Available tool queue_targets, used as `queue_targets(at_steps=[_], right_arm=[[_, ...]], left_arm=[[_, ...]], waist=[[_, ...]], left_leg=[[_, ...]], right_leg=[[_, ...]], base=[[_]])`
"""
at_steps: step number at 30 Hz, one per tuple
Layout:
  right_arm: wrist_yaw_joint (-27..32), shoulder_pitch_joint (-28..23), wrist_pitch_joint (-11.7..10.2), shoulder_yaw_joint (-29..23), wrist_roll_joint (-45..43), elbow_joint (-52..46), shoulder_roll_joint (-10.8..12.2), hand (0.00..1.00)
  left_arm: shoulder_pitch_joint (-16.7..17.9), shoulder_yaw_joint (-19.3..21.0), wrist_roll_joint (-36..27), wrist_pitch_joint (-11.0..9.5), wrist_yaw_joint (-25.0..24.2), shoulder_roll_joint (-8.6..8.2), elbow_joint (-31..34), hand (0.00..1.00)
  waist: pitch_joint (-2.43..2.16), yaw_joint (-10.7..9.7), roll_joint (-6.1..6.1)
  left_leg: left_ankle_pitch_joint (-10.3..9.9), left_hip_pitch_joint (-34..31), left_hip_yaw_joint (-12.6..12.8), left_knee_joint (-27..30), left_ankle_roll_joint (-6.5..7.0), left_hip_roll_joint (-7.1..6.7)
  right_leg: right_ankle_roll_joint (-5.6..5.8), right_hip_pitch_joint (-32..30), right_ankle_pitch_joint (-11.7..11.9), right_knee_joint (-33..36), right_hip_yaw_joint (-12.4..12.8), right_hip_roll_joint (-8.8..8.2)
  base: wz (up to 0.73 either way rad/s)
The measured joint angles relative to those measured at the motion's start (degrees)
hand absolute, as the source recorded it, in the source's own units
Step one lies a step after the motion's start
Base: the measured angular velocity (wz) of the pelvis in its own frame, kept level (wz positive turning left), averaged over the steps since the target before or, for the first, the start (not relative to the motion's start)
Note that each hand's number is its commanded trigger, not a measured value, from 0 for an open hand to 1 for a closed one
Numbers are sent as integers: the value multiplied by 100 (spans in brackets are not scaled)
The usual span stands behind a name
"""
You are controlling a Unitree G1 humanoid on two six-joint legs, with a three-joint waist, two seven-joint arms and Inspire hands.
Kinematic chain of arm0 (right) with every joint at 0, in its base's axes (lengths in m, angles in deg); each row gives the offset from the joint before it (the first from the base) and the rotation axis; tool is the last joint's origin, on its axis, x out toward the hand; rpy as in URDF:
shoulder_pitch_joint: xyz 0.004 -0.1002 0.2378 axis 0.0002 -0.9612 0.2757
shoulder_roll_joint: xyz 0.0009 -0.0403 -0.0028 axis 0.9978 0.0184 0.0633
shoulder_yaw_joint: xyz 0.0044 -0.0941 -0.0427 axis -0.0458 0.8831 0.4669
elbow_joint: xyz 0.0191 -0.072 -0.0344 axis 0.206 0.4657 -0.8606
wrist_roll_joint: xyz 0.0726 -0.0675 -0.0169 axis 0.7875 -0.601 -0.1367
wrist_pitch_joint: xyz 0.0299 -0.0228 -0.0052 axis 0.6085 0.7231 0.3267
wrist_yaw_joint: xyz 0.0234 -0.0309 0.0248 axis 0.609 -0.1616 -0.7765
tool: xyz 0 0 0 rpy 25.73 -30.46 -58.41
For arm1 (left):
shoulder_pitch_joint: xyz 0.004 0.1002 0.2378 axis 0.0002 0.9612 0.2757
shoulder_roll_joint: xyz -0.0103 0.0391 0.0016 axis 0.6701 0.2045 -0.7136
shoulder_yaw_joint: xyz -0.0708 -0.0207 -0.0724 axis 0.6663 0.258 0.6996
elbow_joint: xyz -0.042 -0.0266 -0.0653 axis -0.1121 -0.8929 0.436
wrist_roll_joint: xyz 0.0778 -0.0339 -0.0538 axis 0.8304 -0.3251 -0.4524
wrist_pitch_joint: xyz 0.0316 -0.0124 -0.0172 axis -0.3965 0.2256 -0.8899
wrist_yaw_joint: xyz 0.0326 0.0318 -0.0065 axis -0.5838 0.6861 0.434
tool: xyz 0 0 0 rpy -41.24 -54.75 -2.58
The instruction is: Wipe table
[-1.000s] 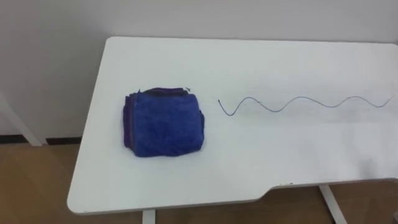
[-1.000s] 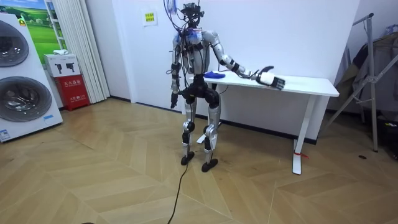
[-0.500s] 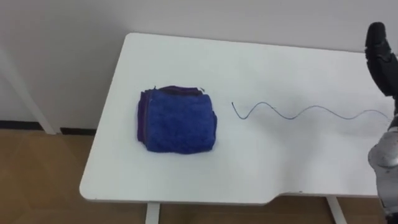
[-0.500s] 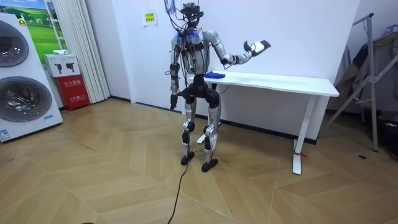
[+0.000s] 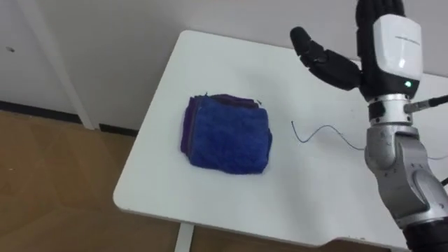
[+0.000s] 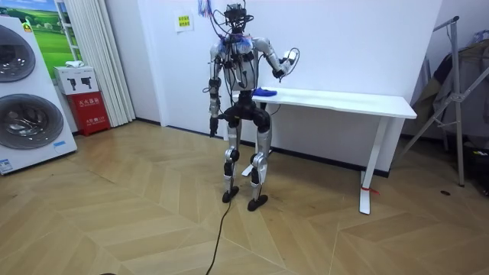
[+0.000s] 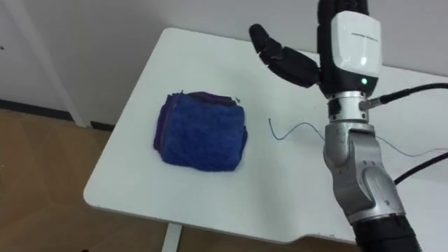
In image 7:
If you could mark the blue towel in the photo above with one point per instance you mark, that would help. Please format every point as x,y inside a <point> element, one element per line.
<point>204,136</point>

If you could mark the white desk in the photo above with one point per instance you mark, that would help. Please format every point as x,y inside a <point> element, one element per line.
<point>280,196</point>

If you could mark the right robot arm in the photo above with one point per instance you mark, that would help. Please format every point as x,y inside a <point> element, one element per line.
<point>353,157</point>

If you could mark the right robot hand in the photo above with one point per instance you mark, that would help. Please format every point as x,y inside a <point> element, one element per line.
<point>353,45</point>

